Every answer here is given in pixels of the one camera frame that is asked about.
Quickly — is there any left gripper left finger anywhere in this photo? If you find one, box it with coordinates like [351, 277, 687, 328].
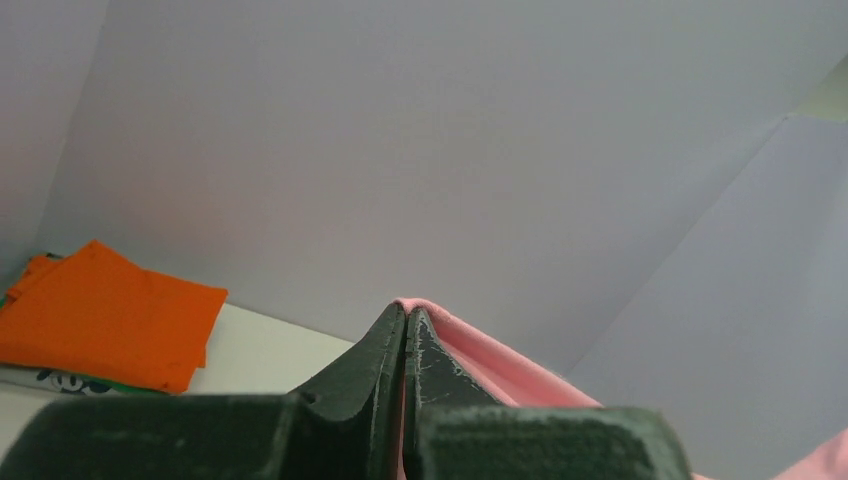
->
[1, 303, 406, 479]

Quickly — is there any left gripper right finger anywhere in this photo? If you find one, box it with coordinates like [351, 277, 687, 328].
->
[402, 308, 692, 479]

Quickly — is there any pink t shirt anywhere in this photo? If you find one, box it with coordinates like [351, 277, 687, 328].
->
[395, 298, 847, 479]

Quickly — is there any orange folded t shirt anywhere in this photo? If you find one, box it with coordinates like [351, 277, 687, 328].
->
[1, 240, 228, 394]

